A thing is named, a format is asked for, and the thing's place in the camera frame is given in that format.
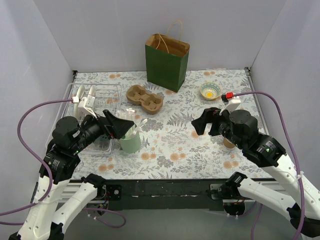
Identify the brown paper coffee cup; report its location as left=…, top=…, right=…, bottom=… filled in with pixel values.
left=222, top=138, right=236, bottom=149

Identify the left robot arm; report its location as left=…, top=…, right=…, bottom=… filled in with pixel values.
left=9, top=110, right=134, bottom=240

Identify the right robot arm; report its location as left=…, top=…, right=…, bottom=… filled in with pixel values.
left=191, top=107, right=320, bottom=238

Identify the green utensil cup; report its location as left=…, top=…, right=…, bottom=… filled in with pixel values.
left=118, top=132, right=141, bottom=154

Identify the yellow patterned ceramic bowl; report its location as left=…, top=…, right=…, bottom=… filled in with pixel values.
left=200, top=81, right=222, bottom=100

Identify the white plate left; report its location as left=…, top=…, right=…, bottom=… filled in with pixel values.
left=72, top=84, right=86, bottom=119

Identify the white plate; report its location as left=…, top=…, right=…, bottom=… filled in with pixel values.
left=72, top=84, right=86, bottom=119
left=87, top=85, right=96, bottom=101

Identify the white plate right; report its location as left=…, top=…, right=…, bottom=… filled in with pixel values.
left=87, top=85, right=96, bottom=101

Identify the brown cardboard cup carrier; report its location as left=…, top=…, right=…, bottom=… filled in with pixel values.
left=126, top=84, right=163, bottom=115

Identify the floral tablecloth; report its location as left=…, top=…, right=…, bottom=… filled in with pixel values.
left=66, top=69, right=269, bottom=180

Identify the green paper bag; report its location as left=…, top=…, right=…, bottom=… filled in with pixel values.
left=145, top=26, right=190, bottom=93

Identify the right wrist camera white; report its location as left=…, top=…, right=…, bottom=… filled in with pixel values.
left=219, top=92, right=241, bottom=116

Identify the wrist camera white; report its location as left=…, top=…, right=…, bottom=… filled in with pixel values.
left=78, top=96, right=97, bottom=119
left=219, top=92, right=241, bottom=116

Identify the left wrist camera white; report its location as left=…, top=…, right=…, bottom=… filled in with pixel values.
left=78, top=96, right=97, bottom=119

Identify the white wire dish rack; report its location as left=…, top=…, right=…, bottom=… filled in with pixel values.
left=47, top=85, right=132, bottom=156

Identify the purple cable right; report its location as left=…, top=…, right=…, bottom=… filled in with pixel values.
left=232, top=90, right=306, bottom=240

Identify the purple cable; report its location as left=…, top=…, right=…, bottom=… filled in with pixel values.
left=0, top=99, right=127, bottom=229
left=232, top=90, right=306, bottom=240

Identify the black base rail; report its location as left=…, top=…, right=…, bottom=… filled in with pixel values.
left=105, top=178, right=227, bottom=211

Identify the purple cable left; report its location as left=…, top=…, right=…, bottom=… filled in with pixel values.
left=0, top=99, right=127, bottom=229

